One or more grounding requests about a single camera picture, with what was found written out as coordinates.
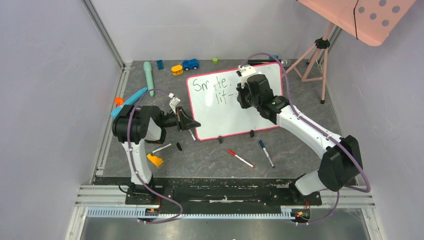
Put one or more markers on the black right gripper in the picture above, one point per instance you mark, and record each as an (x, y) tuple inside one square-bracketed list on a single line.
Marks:
[(244, 98)]

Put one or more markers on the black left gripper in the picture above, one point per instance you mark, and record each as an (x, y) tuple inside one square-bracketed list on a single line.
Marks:
[(184, 121)]

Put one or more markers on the black marker cap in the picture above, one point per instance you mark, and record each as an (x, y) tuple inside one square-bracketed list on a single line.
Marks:
[(179, 146)]

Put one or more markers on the pink framed whiteboard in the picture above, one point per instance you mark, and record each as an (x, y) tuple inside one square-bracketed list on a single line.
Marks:
[(213, 101)]

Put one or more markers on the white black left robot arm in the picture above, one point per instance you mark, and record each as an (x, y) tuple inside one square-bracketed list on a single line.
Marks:
[(136, 126)]

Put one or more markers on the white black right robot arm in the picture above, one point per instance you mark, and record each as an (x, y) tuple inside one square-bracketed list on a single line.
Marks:
[(340, 156)]

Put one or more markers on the purple capped white marker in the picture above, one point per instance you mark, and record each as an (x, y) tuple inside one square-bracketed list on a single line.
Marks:
[(192, 135)]

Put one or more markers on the green capped white marker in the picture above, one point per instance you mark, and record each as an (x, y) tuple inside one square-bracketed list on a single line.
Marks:
[(160, 148)]

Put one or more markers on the black cylinder object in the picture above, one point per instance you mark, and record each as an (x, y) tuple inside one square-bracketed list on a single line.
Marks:
[(254, 62)]

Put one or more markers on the clear round ball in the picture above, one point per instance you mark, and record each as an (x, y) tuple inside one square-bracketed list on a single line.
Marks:
[(286, 62)]

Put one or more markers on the blue capped white marker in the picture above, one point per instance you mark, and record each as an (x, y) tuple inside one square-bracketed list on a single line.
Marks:
[(262, 145)]

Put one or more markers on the yellow plastic wedge piece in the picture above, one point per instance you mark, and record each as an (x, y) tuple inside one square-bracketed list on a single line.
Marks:
[(157, 161)]

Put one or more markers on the pink tripod stand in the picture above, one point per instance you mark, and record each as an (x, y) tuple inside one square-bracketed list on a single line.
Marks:
[(318, 53)]

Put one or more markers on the red capped white marker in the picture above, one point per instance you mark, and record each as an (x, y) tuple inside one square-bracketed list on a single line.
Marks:
[(240, 158)]

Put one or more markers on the small green cube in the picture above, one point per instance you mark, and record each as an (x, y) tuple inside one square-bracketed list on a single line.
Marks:
[(215, 61)]

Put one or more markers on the yellow toy piece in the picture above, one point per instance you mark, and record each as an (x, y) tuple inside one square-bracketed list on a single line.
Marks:
[(177, 70)]

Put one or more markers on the blue toy car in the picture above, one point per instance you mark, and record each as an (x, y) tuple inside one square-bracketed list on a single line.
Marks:
[(190, 64)]

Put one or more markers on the blue toy stick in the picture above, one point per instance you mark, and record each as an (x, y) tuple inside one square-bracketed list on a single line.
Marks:
[(131, 100)]

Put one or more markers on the small dark blue block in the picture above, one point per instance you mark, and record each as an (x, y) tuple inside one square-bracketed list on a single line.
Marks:
[(160, 65)]

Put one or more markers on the mint green toy stick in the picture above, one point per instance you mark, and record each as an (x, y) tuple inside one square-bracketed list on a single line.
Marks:
[(147, 67)]

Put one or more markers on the small orange toy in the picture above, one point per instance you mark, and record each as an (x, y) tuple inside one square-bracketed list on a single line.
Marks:
[(119, 101)]

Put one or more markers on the pink perforated panel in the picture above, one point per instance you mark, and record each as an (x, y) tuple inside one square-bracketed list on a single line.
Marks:
[(370, 21)]

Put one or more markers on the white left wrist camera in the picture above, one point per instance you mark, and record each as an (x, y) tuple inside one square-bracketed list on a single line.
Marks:
[(174, 101)]

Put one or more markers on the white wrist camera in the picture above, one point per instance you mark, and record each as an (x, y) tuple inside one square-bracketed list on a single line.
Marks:
[(245, 72), (174, 101)]

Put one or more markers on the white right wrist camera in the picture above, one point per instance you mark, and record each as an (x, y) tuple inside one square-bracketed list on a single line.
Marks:
[(245, 72)]

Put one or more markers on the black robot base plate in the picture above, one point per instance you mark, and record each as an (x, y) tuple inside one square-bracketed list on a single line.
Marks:
[(220, 195)]

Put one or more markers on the white toothed cable rail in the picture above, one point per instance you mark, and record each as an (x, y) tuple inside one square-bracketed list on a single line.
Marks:
[(142, 213)]

